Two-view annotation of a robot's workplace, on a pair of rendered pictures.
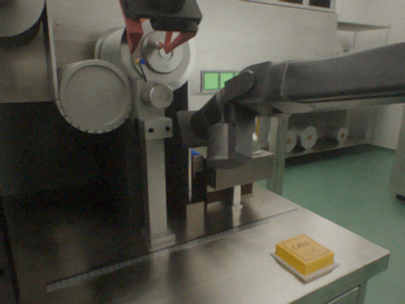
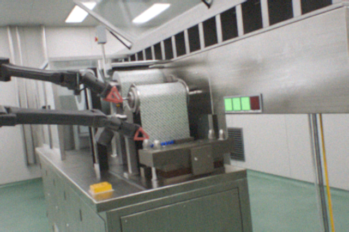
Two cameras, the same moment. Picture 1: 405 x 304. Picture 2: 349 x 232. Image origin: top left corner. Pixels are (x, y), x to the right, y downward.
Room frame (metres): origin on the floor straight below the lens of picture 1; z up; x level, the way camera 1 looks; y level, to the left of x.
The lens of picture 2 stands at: (0.86, -1.60, 1.24)
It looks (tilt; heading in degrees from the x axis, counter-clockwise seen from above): 3 degrees down; 93
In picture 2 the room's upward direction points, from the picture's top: 6 degrees counter-clockwise
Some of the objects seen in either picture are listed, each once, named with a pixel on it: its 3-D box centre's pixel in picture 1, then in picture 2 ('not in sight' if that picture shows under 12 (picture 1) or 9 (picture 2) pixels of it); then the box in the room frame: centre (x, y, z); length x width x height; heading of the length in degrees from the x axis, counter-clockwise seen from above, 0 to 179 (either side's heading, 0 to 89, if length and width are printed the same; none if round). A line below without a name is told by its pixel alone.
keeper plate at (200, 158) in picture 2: not in sight; (201, 159); (0.86, -0.08, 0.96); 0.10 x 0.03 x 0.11; 29
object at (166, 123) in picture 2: (168, 116); (166, 126); (0.71, 0.08, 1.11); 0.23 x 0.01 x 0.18; 29
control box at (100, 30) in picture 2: not in sight; (100, 35); (0.33, 0.57, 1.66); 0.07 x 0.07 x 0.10; 24
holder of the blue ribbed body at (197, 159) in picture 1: (178, 154); not in sight; (0.72, 0.06, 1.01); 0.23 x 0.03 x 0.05; 29
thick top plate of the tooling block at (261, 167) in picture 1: (202, 151); (187, 150); (0.80, 0.00, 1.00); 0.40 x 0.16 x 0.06; 29
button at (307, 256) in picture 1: (304, 253); (101, 187); (0.45, -0.18, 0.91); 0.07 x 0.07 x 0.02; 29
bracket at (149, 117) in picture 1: (155, 163); (127, 142); (0.52, 0.09, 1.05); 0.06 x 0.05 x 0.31; 29
